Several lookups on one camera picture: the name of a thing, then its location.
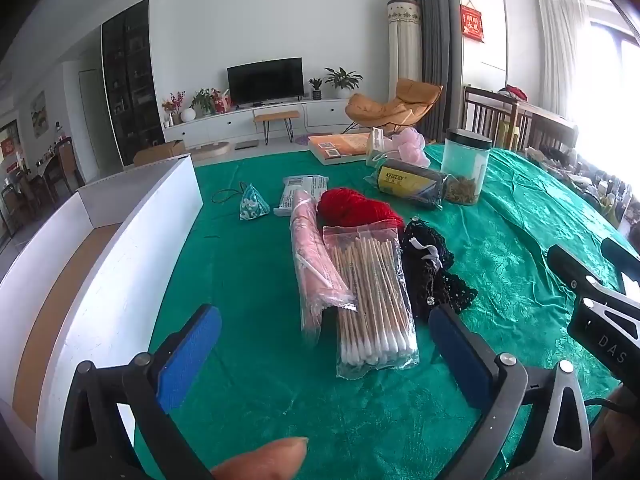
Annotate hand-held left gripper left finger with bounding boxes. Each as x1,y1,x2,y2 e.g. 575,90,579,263
65,304,223,480

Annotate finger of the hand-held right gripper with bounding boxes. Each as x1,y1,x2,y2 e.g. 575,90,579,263
546,244,640,367
601,236,640,292

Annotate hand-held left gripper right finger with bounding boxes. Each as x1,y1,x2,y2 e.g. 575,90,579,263
428,304,594,480

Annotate black lace cloth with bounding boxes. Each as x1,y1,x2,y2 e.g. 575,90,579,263
400,217,478,323

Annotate cotton swab bag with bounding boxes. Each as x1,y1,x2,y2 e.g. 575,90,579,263
322,224,420,380

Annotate white cardboard box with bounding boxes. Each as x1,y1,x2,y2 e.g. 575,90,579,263
0,154,205,480

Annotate pink plastic-wrapped packet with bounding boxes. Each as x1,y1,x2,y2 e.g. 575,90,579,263
290,189,358,343

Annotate person's left hand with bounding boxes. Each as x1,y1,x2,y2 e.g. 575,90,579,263
210,436,309,480

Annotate pile of cluttered bottles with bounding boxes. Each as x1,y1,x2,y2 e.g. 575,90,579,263
525,145,636,226

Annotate green tablecloth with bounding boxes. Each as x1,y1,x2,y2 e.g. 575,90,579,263
132,142,640,480

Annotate clear jar with black lid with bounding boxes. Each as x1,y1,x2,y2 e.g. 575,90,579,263
440,129,493,206

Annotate teal triangular sachet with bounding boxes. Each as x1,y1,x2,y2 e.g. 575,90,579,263
212,182,271,222

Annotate wooden slatted chair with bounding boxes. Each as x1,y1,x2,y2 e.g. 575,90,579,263
462,85,578,153

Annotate black roll in plastic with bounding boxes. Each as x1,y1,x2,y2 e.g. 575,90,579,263
364,157,451,209

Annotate red yarn ball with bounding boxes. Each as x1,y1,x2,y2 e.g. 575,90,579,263
317,187,405,228

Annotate white flat packet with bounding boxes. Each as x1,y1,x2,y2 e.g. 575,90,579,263
274,175,331,218

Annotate pink mesh bath puff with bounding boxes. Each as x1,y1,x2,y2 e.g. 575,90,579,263
392,127,431,168

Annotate brown cardboard box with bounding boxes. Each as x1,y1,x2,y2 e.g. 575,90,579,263
132,139,187,167

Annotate beige floor pad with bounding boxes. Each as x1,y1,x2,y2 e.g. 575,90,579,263
192,141,231,163

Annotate white curtain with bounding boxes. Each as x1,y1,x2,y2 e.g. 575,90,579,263
537,0,593,121

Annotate white tissue pack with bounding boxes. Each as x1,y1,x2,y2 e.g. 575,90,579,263
365,127,401,166

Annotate wooden dining chair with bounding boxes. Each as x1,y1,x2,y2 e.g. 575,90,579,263
42,137,86,196

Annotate orange lounge chair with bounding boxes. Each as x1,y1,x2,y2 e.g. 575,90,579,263
345,78,444,138

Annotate orange flat book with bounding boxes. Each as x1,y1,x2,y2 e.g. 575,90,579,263
307,132,373,165

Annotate red flower bouquet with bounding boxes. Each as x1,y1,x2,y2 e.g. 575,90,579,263
161,91,186,126

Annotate bushy green plant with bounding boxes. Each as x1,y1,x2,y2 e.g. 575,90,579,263
190,87,221,116

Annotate wooden bench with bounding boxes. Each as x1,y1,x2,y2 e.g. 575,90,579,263
252,109,301,146

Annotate grey curtain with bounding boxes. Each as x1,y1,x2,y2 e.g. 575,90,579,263
402,0,463,143

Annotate white television cabinet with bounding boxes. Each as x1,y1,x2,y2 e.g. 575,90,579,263
162,97,366,151

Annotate dark glass cabinet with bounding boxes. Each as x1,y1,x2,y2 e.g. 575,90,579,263
101,0,166,166

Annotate covered standing air conditioner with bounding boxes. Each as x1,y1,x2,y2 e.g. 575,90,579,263
386,0,423,106

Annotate black television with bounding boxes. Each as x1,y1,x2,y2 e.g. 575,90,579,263
226,57,304,107

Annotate large potted plant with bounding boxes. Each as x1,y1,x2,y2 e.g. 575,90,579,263
324,66,363,100

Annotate red wall hanging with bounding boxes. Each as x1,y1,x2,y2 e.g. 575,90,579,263
460,2,486,43

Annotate framed wall painting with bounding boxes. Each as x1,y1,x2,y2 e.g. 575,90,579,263
30,91,51,138

